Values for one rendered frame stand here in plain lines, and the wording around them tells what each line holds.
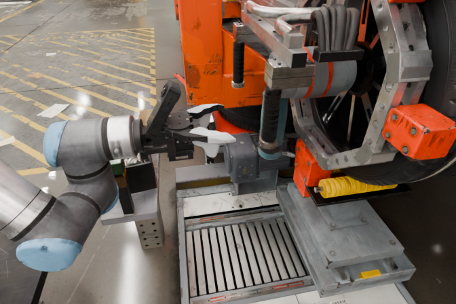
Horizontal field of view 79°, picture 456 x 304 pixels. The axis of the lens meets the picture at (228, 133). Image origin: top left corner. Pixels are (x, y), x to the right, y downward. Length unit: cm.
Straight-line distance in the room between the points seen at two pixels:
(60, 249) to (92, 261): 89
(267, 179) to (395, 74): 107
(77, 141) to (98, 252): 94
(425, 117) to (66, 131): 67
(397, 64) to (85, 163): 62
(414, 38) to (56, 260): 75
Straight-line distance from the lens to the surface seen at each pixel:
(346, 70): 79
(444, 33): 66
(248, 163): 122
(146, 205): 96
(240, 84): 93
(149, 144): 61
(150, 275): 134
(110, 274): 140
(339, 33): 59
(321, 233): 119
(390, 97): 63
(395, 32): 62
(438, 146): 62
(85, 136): 60
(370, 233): 126
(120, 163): 80
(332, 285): 115
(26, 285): 112
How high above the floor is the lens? 114
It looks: 34 degrees down
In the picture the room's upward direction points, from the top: straight up
